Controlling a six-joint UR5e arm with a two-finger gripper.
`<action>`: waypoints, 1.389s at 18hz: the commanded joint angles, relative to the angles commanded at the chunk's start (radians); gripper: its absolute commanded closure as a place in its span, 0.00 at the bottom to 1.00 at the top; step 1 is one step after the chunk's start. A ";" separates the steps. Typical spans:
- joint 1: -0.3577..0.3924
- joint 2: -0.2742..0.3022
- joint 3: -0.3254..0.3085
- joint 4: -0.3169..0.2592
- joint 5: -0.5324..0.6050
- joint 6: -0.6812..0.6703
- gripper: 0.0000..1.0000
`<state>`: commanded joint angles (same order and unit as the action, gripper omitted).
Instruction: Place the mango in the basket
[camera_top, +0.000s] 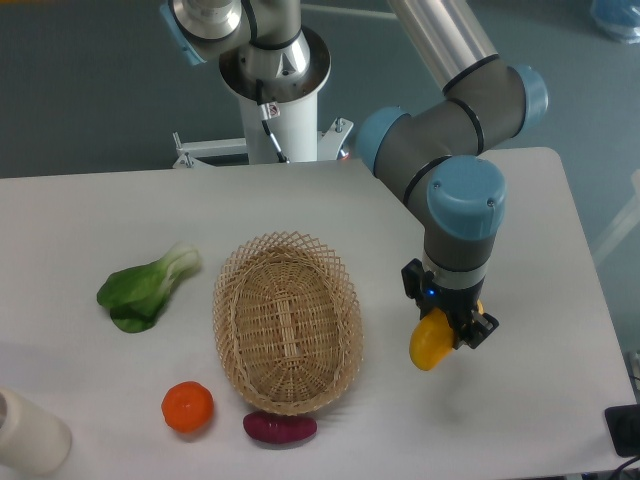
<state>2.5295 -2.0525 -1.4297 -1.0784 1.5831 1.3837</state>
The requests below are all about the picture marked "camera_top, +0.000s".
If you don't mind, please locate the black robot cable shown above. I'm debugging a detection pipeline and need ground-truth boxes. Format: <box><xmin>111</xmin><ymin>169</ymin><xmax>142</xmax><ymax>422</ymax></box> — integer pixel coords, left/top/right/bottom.
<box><xmin>254</xmin><ymin>78</ymin><xmax>290</xmax><ymax>165</ymax></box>

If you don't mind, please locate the woven wicker basket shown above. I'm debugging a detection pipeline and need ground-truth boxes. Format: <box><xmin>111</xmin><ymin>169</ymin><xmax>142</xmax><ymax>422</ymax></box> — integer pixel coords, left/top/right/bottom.
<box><xmin>213</xmin><ymin>232</ymin><xmax>364</xmax><ymax>416</ymax></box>

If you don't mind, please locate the orange tangerine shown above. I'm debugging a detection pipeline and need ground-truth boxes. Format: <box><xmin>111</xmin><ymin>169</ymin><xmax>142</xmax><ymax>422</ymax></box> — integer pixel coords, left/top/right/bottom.
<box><xmin>161</xmin><ymin>381</ymin><xmax>215</xmax><ymax>434</ymax></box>

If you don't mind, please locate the black device at edge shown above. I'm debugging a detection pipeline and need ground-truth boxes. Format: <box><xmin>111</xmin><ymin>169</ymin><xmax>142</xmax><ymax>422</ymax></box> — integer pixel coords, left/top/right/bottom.
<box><xmin>604</xmin><ymin>404</ymin><xmax>639</xmax><ymax>458</ymax></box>

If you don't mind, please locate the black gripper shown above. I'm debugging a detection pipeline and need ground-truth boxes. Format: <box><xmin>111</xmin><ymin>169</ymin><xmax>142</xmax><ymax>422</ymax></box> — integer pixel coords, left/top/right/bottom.
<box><xmin>401</xmin><ymin>259</ymin><xmax>499</xmax><ymax>349</ymax></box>

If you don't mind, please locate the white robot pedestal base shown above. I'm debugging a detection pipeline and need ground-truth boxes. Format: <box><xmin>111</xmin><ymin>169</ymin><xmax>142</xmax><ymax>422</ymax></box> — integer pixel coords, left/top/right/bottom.
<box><xmin>173</xmin><ymin>26</ymin><xmax>354</xmax><ymax>168</ymax></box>

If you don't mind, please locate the green bok choy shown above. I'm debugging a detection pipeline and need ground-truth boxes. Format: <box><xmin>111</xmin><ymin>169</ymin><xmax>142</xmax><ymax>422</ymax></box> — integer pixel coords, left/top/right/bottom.
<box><xmin>96</xmin><ymin>243</ymin><xmax>201</xmax><ymax>334</ymax></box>

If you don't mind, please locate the white cylindrical bottle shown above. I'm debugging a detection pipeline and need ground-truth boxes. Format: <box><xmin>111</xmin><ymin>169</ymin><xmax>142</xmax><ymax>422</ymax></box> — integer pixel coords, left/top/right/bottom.
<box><xmin>1</xmin><ymin>388</ymin><xmax>72</xmax><ymax>476</ymax></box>

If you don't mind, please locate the white frame at right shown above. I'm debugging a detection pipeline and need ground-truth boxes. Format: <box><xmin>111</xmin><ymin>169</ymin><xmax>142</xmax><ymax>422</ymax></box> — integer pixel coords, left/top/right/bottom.
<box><xmin>590</xmin><ymin>170</ymin><xmax>639</xmax><ymax>267</ymax></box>

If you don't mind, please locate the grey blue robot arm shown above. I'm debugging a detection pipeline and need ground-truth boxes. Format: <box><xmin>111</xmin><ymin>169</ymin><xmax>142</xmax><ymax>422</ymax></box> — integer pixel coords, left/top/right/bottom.
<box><xmin>160</xmin><ymin>1</ymin><xmax>548</xmax><ymax>348</ymax></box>

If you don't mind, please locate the blue object in background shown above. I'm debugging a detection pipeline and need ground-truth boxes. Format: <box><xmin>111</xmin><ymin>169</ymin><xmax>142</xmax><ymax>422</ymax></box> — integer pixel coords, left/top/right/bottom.
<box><xmin>590</xmin><ymin>0</ymin><xmax>639</xmax><ymax>44</ymax></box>

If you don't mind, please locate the purple sweet potato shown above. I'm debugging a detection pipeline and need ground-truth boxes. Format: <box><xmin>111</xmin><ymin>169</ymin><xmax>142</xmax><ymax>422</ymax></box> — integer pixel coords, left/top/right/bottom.
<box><xmin>243</xmin><ymin>411</ymin><xmax>318</xmax><ymax>445</ymax></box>

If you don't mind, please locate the yellow mango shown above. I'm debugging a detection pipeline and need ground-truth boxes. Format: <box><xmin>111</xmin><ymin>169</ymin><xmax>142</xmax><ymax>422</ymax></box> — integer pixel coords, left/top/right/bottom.
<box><xmin>409</xmin><ymin>303</ymin><xmax>484</xmax><ymax>371</ymax></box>

